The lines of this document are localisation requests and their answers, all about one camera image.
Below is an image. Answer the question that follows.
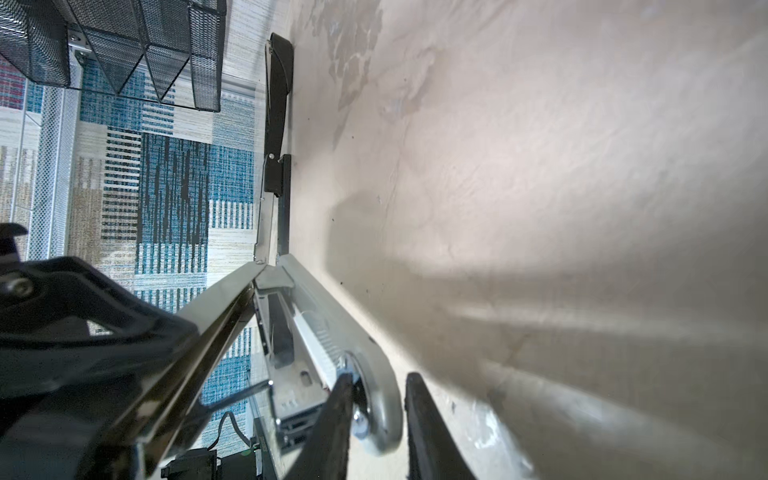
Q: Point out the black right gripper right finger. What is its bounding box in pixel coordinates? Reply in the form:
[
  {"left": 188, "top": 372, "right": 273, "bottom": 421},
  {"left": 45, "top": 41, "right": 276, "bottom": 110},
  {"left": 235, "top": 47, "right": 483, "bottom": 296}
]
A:
[{"left": 404, "top": 372, "right": 475, "bottom": 479}]

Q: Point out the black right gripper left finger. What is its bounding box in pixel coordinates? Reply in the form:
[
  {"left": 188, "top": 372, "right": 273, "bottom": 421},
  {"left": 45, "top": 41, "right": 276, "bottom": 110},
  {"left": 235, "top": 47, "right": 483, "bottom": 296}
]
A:
[{"left": 284, "top": 373, "right": 354, "bottom": 480}]

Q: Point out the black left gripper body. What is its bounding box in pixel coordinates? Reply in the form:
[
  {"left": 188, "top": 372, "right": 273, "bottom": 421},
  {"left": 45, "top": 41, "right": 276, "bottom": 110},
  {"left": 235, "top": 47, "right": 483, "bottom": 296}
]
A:
[{"left": 1, "top": 223, "right": 199, "bottom": 479}]

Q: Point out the black wire mesh shelf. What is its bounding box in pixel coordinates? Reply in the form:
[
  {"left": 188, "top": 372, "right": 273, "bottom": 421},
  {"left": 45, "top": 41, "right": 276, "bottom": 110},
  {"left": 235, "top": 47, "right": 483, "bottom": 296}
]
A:
[{"left": 1, "top": 1, "right": 227, "bottom": 112}]

